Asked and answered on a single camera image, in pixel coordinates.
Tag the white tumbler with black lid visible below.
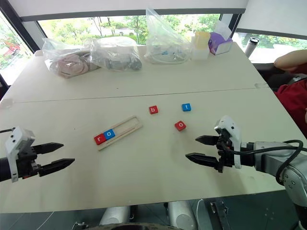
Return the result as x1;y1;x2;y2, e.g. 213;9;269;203
244;36;260;58

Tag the grey rounded cylinder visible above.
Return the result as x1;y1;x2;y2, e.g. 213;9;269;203
167;200;198;230
99;205;130;226

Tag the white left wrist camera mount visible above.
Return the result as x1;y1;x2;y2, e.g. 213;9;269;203
5;126;35;184

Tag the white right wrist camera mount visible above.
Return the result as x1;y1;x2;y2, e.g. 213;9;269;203
213;115;242;170

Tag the red letter tile r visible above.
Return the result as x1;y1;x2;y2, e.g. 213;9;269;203
94;134;106;146

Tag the black window frame post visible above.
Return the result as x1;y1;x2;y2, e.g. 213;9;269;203
0;0;42;52

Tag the wooden letter tray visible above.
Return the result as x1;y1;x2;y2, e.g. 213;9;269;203
94;115;143;151

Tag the clear plastic container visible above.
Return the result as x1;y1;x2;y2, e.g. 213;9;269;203
190;35;210;61

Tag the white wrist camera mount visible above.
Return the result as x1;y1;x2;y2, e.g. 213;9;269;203
5;126;35;184
213;115;242;170

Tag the plastic bag with grey items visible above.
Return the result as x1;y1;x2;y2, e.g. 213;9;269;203
89;37;143;72

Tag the metal table bracket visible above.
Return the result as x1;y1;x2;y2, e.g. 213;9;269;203
209;200;229;230

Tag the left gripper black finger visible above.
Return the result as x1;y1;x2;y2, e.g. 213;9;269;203
37;158;76;178
32;142;64;155

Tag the plastic bag with white tubing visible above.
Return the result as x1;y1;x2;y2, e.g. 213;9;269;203
144;8;193;65

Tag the person's red clothing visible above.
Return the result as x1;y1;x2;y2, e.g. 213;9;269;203
274;78;307;145

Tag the blue letter tile o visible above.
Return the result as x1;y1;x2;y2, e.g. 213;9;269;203
103;129;117;140

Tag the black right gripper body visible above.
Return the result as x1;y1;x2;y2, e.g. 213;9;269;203
215;128;235;173

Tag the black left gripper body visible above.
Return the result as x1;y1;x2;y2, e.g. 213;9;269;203
15;144;41;180

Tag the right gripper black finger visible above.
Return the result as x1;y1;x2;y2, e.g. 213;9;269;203
185;153;220;170
195;135;220;147

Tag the purple tissue box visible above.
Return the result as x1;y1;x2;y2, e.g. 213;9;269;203
208;20;234;57

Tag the plastic bag with pink cloth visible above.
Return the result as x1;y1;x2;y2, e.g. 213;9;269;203
42;37;102;80

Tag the red letter tile o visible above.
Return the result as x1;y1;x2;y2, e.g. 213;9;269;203
174;120;187;132

